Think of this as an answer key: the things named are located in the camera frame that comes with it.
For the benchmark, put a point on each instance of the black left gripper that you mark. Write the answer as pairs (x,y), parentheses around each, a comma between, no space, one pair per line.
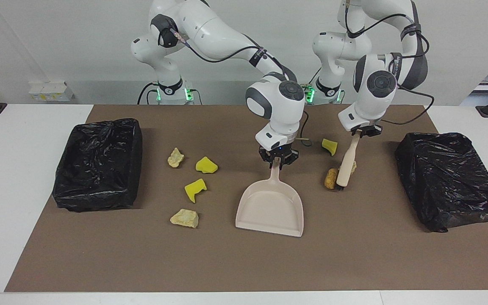
(369,130)

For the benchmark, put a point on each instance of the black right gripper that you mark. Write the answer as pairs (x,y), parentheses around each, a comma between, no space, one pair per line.
(278,153)

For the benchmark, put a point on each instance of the striped croissant piece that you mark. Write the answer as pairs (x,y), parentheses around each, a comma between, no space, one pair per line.
(353,166)

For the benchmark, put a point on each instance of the yellow sponge wedge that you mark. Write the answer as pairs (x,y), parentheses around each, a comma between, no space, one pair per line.
(330,146)

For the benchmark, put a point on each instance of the beige hand brush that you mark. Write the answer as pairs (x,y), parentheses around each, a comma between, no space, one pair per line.
(347,167)

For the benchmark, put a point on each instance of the beige plastic dustpan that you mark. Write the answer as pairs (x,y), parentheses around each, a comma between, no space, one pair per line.
(269,212)

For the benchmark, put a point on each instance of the brown bread nugget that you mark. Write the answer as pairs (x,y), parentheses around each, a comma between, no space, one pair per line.
(331,178)

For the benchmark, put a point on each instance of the rounded yellow sponge piece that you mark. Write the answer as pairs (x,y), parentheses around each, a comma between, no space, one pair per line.
(206,166)

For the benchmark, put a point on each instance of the notched yellow sponge piece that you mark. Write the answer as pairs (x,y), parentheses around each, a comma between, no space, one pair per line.
(194,189)

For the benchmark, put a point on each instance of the pale bread chunk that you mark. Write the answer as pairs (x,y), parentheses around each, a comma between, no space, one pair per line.
(184,218)

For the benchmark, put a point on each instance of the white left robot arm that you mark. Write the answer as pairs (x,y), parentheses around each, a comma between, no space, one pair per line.
(375,97)

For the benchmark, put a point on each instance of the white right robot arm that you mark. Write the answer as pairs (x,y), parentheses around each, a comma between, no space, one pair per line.
(210,29)

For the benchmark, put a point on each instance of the bin wrapped in black bag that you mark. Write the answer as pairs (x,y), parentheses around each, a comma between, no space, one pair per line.
(447,182)

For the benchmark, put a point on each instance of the open bin with black bag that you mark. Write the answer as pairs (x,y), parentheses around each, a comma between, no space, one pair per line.
(98,165)

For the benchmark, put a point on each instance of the small pale crumpled scrap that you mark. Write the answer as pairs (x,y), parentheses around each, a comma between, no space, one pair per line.
(176,158)

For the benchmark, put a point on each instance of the brown table mat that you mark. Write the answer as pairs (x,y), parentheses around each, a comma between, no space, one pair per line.
(244,262)

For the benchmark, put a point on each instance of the white wall socket box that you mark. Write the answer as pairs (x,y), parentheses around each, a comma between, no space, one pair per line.
(49,92)

